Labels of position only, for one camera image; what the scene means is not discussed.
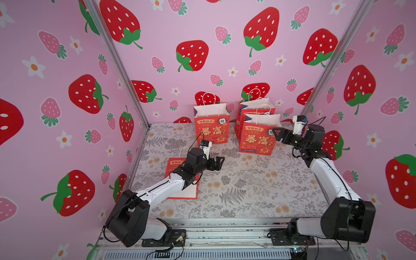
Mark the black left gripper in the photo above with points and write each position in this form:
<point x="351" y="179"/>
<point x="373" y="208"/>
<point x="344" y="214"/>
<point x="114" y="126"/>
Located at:
<point x="217" y="165"/>

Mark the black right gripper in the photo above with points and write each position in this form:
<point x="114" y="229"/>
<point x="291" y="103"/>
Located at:
<point x="289" y="137"/>

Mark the red paper gift bag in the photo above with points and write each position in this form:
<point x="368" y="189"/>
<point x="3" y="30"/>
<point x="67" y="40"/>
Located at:
<point x="190" y="192"/>

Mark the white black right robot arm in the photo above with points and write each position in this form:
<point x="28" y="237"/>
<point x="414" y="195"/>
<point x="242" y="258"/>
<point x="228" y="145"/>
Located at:
<point x="348" y="217"/>

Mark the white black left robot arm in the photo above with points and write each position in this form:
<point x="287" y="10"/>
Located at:
<point x="129" y="221"/>

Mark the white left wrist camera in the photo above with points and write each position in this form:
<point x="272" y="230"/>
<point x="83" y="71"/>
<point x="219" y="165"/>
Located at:
<point x="205" y="145"/>

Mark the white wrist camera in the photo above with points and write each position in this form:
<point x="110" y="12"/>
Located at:
<point x="299" y="123"/>
<point x="205" y="145"/>

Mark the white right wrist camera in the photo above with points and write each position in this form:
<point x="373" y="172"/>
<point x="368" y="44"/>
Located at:
<point x="299" y="123"/>

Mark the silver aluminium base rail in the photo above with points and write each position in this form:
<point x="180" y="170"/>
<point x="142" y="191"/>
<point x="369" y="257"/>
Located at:
<point x="231" y="239"/>

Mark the silver aluminium corner post right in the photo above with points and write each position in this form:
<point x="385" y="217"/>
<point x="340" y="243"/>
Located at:
<point x="354" y="24"/>

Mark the silver aluminium corner post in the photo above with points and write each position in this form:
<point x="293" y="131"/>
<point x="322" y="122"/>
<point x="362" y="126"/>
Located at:
<point x="354" y="24"/>
<point x="108" y="42"/>

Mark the silver aluminium corner post left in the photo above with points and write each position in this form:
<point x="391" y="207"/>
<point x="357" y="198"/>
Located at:
<point x="108" y="42"/>

